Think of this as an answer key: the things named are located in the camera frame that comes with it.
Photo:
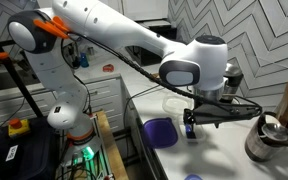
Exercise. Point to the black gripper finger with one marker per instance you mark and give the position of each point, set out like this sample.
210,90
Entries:
191,129

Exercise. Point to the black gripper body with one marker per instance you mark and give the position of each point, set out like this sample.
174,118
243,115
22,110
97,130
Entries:
220,113

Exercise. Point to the blue snack packet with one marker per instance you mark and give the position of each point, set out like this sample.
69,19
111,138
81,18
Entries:
190,130

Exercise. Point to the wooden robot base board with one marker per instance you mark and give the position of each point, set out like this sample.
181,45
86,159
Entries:
114,158

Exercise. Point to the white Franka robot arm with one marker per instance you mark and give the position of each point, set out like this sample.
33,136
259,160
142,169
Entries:
196,70

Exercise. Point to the dark purple container lid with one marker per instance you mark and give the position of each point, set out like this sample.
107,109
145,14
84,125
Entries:
159,133

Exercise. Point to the black coffee grinder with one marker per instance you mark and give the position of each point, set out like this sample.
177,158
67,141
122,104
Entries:
234,75

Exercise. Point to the steel utensil holder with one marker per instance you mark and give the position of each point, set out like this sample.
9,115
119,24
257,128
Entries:
266,138

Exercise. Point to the black microwave oven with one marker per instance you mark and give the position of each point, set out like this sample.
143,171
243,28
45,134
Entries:
154,41

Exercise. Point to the yellow emergency stop box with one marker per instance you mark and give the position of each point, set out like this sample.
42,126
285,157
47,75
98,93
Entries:
18,127

